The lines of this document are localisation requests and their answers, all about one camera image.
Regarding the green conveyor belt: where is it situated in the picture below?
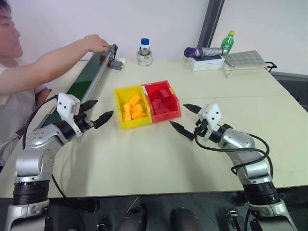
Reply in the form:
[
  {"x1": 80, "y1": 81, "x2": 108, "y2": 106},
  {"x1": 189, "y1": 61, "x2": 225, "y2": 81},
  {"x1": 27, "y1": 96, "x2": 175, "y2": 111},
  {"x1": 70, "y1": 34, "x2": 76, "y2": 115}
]
[{"x1": 36, "y1": 43, "x2": 119, "y2": 132}]

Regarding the metal wire stand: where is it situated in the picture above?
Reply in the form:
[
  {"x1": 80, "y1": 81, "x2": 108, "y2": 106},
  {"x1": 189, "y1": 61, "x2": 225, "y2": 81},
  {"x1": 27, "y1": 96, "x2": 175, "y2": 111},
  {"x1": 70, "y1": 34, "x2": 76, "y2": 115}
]
[{"x1": 222, "y1": 61, "x2": 278, "y2": 79}]

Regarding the white printer paper tray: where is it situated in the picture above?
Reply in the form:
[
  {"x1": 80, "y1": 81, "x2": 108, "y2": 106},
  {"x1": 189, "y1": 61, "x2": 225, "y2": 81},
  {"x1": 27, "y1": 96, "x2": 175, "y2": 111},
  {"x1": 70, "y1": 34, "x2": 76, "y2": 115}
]
[{"x1": 190, "y1": 62, "x2": 225, "y2": 72}]

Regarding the green bottle yellow cap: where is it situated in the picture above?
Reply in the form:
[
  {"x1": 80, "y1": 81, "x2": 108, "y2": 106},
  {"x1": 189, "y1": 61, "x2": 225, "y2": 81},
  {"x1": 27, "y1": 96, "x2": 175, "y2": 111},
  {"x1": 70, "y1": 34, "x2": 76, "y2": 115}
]
[{"x1": 220, "y1": 30, "x2": 236, "y2": 55}]

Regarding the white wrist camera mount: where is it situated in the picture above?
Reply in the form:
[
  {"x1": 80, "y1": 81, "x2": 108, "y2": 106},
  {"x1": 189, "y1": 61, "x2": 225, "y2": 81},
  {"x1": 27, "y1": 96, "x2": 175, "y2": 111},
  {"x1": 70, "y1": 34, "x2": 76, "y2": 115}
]
[
  {"x1": 57, "y1": 93, "x2": 81, "y2": 138},
  {"x1": 197, "y1": 103, "x2": 223, "y2": 141}
]

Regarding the person's head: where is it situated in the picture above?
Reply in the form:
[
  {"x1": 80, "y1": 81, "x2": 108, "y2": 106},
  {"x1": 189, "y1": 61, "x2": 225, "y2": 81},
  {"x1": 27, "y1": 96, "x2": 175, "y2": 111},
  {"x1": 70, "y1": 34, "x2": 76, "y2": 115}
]
[{"x1": 0, "y1": 0, "x2": 24, "y2": 59}]

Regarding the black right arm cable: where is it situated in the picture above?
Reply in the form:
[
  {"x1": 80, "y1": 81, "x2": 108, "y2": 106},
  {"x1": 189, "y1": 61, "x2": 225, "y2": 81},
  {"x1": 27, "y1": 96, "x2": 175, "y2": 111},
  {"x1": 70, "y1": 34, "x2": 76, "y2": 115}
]
[{"x1": 194, "y1": 124, "x2": 274, "y2": 179}]

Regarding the grey wall pillar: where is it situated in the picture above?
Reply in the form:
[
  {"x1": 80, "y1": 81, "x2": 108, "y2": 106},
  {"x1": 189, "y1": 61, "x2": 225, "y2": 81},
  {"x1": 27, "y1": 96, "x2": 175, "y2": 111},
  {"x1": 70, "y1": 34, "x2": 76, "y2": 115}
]
[{"x1": 197, "y1": 0, "x2": 226, "y2": 49}]

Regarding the person's bare hand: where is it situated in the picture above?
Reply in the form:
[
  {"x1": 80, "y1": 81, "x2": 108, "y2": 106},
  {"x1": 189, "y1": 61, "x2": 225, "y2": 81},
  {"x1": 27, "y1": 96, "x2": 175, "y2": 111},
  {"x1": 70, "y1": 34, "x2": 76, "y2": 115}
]
[{"x1": 85, "y1": 34, "x2": 109, "y2": 52}]

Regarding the white box blue top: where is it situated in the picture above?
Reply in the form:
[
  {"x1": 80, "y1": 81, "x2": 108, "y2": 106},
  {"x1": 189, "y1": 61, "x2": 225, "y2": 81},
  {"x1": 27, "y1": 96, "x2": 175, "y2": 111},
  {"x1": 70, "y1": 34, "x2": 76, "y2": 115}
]
[{"x1": 186, "y1": 54, "x2": 226, "y2": 67}]

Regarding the yellow plastic bin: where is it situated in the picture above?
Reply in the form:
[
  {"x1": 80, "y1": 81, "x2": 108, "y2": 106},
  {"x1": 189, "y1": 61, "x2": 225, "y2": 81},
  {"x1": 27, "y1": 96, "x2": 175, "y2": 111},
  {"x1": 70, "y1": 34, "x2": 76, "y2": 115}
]
[{"x1": 113, "y1": 85, "x2": 153, "y2": 130}]

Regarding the red plastic bin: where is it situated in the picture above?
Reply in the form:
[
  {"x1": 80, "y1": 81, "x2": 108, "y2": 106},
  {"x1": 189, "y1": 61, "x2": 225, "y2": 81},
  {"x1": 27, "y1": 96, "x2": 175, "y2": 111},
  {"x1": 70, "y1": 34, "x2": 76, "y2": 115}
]
[{"x1": 141, "y1": 80, "x2": 182, "y2": 124}]

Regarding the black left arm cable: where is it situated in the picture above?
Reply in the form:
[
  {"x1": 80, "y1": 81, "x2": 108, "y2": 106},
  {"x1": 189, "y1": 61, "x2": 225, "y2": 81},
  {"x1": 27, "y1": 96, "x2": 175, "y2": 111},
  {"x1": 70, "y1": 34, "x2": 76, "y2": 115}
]
[{"x1": 22, "y1": 95, "x2": 73, "y2": 208}]

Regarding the grey purple folded umbrella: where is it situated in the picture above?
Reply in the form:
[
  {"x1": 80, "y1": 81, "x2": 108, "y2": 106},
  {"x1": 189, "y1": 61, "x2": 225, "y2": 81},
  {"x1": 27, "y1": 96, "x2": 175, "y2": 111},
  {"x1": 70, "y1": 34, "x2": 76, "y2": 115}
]
[{"x1": 184, "y1": 46, "x2": 230, "y2": 58}]

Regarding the person in white shirt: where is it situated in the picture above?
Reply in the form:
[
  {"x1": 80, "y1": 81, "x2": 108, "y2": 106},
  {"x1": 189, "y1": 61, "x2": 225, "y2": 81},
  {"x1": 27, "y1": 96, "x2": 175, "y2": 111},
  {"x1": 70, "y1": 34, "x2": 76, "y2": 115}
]
[{"x1": 0, "y1": 57, "x2": 50, "y2": 167}]

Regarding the red toy block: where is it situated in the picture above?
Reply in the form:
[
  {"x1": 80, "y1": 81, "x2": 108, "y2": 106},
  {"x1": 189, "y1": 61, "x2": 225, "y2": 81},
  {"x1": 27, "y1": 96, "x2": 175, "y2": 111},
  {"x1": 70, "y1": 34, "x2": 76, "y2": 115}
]
[
  {"x1": 158, "y1": 88, "x2": 173, "y2": 100},
  {"x1": 151, "y1": 98, "x2": 165, "y2": 111}
]

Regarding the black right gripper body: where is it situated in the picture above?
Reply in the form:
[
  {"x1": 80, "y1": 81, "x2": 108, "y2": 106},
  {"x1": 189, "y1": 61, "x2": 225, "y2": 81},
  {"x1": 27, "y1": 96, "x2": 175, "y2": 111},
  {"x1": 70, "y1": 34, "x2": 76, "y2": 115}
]
[{"x1": 191, "y1": 117, "x2": 209, "y2": 142}]

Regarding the blue-capped glass bottle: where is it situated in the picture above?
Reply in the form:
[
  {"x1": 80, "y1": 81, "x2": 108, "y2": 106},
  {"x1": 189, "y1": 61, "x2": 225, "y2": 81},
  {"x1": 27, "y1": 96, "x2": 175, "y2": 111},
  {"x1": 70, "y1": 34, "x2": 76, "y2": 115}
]
[{"x1": 140, "y1": 38, "x2": 151, "y2": 56}]

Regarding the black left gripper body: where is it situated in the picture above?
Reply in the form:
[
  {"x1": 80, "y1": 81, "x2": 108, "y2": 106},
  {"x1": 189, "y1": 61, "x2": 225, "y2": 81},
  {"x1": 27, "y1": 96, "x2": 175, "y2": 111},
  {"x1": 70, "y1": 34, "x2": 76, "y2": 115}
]
[{"x1": 73, "y1": 110, "x2": 96, "y2": 132}]

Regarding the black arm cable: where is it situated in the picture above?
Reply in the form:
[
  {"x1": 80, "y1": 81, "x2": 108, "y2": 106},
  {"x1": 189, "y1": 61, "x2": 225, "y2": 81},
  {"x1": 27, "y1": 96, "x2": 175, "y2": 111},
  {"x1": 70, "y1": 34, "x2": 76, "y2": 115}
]
[
  {"x1": 194, "y1": 124, "x2": 274, "y2": 179},
  {"x1": 22, "y1": 95, "x2": 73, "y2": 208}
]

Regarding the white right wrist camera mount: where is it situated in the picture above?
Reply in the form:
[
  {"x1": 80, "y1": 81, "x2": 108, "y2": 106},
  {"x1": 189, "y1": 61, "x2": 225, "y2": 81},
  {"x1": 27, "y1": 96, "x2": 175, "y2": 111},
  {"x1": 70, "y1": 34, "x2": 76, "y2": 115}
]
[{"x1": 197, "y1": 103, "x2": 223, "y2": 141}]

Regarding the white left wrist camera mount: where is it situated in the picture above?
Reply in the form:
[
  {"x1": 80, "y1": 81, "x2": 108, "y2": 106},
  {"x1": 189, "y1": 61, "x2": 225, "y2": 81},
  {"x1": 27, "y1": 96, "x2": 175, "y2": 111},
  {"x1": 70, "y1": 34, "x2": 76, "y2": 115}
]
[{"x1": 57, "y1": 93, "x2": 81, "y2": 138}]

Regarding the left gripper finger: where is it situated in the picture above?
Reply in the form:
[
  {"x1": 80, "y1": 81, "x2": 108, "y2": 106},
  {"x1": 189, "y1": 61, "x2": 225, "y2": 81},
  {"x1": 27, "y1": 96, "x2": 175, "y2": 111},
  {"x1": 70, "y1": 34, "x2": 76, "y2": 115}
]
[
  {"x1": 92, "y1": 110, "x2": 115, "y2": 130},
  {"x1": 80, "y1": 99, "x2": 99, "y2": 112}
]

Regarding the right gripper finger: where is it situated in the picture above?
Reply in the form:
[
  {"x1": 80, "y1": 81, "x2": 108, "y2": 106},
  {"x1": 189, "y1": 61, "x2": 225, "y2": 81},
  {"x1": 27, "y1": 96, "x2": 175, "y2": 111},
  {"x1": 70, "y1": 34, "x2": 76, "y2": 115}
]
[
  {"x1": 169, "y1": 120, "x2": 195, "y2": 142},
  {"x1": 182, "y1": 103, "x2": 202, "y2": 116}
]

